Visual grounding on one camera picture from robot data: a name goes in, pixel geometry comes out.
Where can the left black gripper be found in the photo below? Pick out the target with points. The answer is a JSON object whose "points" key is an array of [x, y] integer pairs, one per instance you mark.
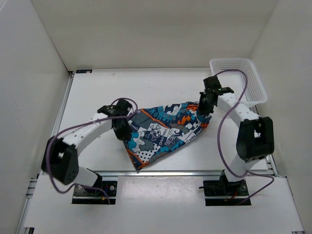
{"points": [[126, 135]]}

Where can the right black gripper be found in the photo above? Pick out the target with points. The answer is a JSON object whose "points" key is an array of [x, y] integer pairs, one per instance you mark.
{"points": [[202, 109]]}

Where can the colourful patterned shorts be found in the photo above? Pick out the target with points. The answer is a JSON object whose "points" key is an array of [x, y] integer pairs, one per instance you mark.
{"points": [[158, 131]]}

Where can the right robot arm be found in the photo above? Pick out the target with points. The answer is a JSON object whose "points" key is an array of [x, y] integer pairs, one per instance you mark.
{"points": [[255, 138]]}

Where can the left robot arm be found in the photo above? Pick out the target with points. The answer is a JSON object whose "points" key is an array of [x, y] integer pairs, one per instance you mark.
{"points": [[60, 159]]}

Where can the white plastic basket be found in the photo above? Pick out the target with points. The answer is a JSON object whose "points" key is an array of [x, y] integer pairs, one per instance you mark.
{"points": [[237, 73]]}

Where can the aluminium front rail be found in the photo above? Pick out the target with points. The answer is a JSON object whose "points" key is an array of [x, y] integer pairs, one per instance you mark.
{"points": [[160, 173]]}

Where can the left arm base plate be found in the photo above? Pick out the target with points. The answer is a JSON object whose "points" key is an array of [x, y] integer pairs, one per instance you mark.
{"points": [[82, 196]]}

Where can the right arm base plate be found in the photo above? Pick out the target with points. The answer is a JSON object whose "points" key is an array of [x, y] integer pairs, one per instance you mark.
{"points": [[233, 194]]}

